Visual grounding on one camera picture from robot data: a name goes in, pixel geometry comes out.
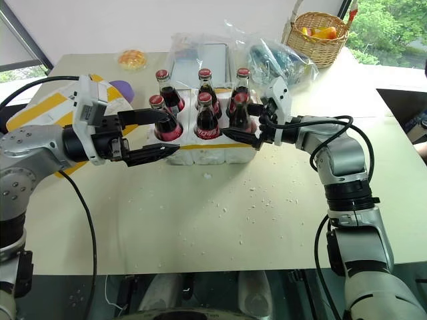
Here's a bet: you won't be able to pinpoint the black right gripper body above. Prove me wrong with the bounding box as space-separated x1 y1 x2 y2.
254 99 279 149

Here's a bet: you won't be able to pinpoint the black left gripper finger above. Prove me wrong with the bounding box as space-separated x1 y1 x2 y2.
117 108 171 131
125 143 181 168

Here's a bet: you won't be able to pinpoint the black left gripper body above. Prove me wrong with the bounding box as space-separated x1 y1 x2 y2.
89 114 131 163

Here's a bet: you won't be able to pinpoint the glass cola bottle red cap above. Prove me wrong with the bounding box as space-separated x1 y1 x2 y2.
194 91 222 139
196 67 224 120
228 93 258 135
228 67 255 101
155 69 185 113
148 94 184 141

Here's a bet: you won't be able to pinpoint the white foam crate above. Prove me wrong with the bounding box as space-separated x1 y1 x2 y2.
145 86 260 167

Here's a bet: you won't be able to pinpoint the clear plastic box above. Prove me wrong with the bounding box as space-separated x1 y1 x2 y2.
165 31 235 92

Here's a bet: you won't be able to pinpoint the purple round object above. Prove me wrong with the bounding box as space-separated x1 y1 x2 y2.
109 79 136 105

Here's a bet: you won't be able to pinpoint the clear bag with blue items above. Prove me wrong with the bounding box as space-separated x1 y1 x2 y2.
224 19 320 93

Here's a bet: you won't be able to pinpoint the bread in plastic wrap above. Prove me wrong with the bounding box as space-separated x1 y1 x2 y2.
117 49 149 71

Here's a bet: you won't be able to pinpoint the silver metal tray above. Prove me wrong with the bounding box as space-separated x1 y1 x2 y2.
171 43 232 90

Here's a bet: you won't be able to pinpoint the orange fruit pieces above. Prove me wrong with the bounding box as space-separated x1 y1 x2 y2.
301 26 338 41

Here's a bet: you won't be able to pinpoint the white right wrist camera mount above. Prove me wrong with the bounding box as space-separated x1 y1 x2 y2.
262 78 295 147

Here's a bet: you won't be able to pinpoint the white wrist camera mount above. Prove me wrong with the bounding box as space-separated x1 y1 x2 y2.
262 78 295 147
71 75 111 167

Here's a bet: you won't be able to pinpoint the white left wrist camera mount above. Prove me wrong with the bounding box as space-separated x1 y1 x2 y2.
71 75 111 167

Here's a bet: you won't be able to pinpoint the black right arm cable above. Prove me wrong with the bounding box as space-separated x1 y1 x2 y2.
259 115 374 320

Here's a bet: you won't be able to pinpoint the wicker basket with handle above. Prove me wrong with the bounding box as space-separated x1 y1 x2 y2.
282 0 360 69

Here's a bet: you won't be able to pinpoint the black window frame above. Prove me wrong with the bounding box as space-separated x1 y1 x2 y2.
0 0 55 76

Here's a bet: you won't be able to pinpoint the thin white cable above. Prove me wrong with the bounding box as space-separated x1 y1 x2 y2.
104 274 125 315

